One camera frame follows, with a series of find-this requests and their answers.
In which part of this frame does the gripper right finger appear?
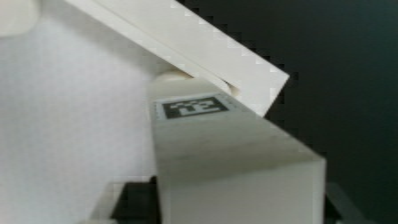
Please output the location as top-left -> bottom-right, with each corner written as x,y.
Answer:
324,182 -> 374,224

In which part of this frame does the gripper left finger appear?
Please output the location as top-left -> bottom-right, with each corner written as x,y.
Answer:
77,176 -> 164,224

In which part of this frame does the white desk tabletop tray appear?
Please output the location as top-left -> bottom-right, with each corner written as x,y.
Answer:
0,0 -> 288,224

